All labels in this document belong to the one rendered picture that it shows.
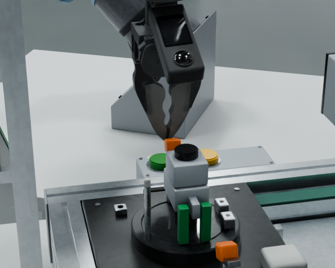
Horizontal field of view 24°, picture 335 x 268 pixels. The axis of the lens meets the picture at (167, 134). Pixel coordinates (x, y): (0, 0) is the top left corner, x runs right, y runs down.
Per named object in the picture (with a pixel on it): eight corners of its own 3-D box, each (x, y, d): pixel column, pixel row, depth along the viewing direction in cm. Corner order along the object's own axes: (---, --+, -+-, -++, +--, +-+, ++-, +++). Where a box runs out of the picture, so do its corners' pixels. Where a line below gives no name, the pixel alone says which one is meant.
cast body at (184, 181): (163, 187, 100) (163, 139, 97) (196, 184, 101) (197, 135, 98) (178, 221, 93) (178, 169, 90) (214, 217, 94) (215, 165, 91)
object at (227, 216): (219, 222, 99) (219, 211, 98) (231, 220, 99) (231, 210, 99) (224, 230, 97) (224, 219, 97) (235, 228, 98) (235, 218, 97)
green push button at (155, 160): (147, 165, 121) (146, 153, 121) (171, 162, 122) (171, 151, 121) (151, 177, 118) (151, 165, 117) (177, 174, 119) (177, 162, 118)
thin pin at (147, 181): (144, 237, 96) (143, 177, 92) (150, 237, 96) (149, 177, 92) (145, 241, 95) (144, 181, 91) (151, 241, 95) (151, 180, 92)
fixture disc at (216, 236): (123, 213, 105) (122, 200, 104) (222, 202, 108) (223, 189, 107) (142, 273, 92) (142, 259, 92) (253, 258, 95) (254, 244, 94)
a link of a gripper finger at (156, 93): (159, 125, 111) (159, 65, 107) (168, 143, 106) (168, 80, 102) (137, 127, 110) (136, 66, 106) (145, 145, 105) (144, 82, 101)
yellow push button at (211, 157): (190, 160, 123) (190, 149, 122) (214, 158, 124) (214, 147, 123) (196, 172, 119) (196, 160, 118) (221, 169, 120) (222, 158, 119)
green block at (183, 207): (177, 239, 95) (177, 204, 93) (186, 238, 96) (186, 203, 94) (179, 244, 94) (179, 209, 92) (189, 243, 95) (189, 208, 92)
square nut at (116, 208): (114, 210, 106) (113, 204, 105) (125, 209, 106) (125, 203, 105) (115, 216, 104) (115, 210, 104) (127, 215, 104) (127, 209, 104)
